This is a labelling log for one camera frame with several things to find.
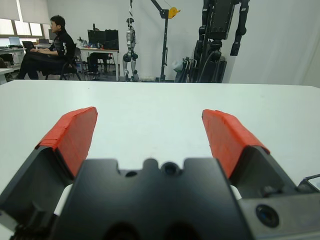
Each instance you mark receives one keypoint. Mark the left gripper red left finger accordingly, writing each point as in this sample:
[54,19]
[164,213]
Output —
[72,135]

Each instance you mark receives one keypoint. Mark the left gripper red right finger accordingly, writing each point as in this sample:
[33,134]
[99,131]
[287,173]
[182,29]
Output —
[225,135]

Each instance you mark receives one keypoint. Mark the black office chair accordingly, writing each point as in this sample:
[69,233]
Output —
[72,67]

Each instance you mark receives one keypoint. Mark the folded black chairs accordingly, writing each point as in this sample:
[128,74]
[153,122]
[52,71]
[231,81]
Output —
[187,71]

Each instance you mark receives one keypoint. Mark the pale plastic bag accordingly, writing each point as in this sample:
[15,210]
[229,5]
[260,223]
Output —
[178,66]

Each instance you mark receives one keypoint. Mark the seated person in black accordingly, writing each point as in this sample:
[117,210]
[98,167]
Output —
[60,47]

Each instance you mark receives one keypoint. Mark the wooden top desk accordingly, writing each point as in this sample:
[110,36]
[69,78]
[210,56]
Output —
[105,50]

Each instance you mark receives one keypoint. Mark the black humanoid robot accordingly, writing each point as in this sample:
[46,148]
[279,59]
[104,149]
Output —
[220,37]

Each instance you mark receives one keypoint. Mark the black monitor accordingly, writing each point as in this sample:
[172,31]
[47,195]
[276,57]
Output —
[96,37]

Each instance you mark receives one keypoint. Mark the black crane stand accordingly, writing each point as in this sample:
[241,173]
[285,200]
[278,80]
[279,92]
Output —
[165,50]

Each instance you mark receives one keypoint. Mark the silver humanoid robot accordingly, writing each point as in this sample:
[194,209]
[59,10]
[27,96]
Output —
[130,45]

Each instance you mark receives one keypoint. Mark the yellow hoist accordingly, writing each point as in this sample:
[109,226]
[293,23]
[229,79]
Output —
[173,12]

